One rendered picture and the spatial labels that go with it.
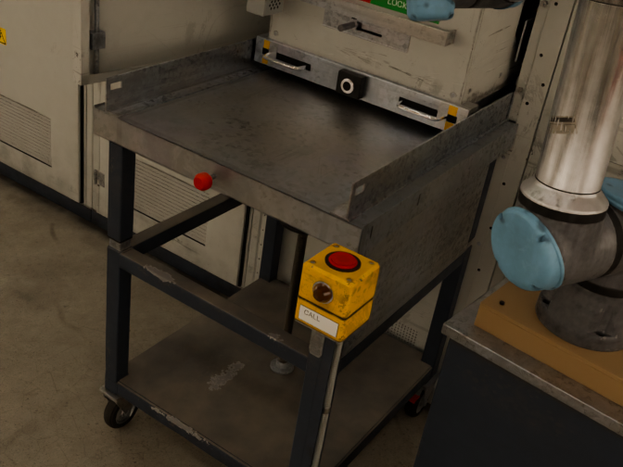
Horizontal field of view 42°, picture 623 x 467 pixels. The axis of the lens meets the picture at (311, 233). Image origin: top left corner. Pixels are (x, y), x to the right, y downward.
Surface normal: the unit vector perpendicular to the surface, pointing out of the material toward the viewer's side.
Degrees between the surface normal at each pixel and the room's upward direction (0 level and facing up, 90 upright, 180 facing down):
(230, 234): 90
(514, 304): 1
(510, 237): 97
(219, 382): 0
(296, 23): 90
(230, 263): 90
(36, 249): 0
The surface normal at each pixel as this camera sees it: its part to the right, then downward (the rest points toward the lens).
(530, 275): -0.88, 0.25
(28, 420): 0.14, -0.86
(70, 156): -0.56, 0.35
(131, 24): 0.73, 0.43
